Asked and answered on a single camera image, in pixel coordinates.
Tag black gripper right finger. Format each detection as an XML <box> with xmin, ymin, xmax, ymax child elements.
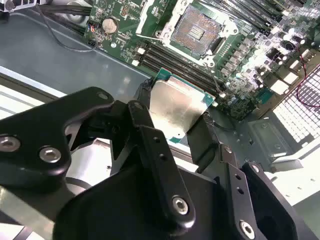
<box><xmin>186</xmin><ymin>111</ymin><xmax>299</xmax><ymax>240</ymax></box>

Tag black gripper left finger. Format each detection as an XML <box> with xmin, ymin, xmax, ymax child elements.
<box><xmin>0</xmin><ymin>79</ymin><xmax>197</xmax><ymax>237</ymax></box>

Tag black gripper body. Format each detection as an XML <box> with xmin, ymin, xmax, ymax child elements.
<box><xmin>52</xmin><ymin>107</ymin><xmax>240</xmax><ymax>240</ymax></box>

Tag metal socket cover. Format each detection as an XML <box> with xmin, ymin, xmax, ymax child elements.
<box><xmin>135</xmin><ymin>0</ymin><xmax>185</xmax><ymax>48</ymax></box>

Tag silver CPU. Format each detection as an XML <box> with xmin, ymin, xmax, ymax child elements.
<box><xmin>149</xmin><ymin>66</ymin><xmax>216</xmax><ymax>146</ymax></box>

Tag metal locking lever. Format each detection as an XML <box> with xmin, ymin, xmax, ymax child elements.
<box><xmin>206</xmin><ymin>65</ymin><xmax>225</xmax><ymax>97</ymax></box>

